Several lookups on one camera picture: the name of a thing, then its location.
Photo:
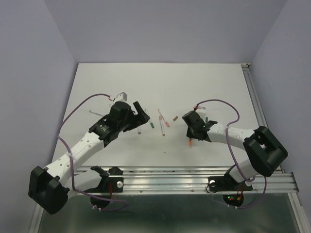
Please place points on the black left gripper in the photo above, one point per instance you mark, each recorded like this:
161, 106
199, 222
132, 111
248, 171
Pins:
140, 118

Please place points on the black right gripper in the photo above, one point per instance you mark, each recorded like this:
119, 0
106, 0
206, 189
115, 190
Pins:
189, 134

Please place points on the green capped marker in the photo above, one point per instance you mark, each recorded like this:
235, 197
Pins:
150, 120

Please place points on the beige capped white marker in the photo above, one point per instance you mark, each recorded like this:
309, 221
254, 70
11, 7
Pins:
162, 125

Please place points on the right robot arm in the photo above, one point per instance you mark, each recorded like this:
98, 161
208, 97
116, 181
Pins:
233, 137

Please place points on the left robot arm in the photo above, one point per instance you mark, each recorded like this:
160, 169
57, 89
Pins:
52, 186

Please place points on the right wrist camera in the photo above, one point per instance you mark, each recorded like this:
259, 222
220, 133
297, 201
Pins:
201, 111

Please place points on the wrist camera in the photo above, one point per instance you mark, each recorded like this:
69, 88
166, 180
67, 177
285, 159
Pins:
201, 111
122, 97

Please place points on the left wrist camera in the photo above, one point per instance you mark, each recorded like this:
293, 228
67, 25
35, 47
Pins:
122, 97

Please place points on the aluminium side rail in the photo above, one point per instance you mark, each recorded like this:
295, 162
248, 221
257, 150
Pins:
260, 111

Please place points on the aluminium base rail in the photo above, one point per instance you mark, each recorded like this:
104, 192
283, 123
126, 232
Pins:
164, 180

